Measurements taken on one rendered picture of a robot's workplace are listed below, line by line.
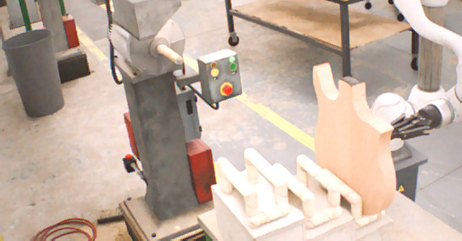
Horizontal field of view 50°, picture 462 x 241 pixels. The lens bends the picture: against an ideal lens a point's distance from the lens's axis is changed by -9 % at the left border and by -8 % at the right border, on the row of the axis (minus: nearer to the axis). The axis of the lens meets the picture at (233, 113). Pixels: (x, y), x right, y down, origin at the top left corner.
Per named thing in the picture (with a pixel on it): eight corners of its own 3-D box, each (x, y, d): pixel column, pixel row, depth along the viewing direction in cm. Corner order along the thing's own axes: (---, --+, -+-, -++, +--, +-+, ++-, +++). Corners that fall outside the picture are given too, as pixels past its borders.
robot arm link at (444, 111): (433, 118, 166) (421, 124, 164) (435, 93, 162) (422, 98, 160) (452, 129, 159) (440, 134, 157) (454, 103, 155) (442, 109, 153)
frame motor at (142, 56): (110, 59, 247) (100, 8, 236) (161, 44, 258) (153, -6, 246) (136, 85, 215) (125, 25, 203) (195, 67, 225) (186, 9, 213)
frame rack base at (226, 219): (217, 232, 156) (209, 186, 148) (261, 215, 161) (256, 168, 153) (260, 285, 134) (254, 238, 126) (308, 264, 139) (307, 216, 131)
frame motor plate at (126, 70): (110, 62, 252) (109, 54, 251) (155, 49, 262) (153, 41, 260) (133, 84, 223) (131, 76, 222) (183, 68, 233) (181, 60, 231)
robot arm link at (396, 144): (363, 137, 228) (363, 92, 218) (398, 129, 230) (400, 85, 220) (377, 155, 214) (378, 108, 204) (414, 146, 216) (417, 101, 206)
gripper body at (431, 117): (440, 131, 157) (420, 141, 154) (422, 121, 164) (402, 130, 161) (442, 111, 153) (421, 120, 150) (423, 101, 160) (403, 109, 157)
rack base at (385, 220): (304, 198, 166) (304, 195, 166) (343, 181, 171) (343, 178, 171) (355, 243, 144) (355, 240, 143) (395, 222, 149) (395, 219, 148)
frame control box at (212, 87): (181, 102, 256) (172, 52, 244) (220, 89, 264) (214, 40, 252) (203, 120, 236) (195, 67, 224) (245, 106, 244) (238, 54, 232)
